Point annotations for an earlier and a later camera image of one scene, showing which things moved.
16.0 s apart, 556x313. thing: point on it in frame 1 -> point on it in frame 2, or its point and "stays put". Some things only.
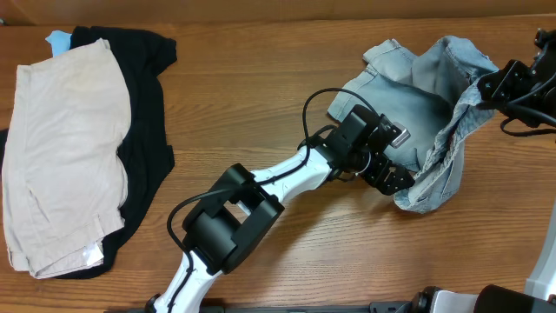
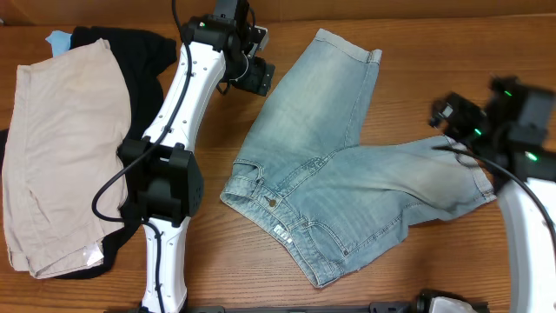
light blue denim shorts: [428, 104] -> [330, 203]
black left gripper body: [392, 176] -> [259, 77]
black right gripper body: [496, 83] -> [454, 115]
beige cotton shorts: [64, 183] stays put
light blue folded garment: [60, 42] stays put
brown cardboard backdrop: [78, 12] stays put
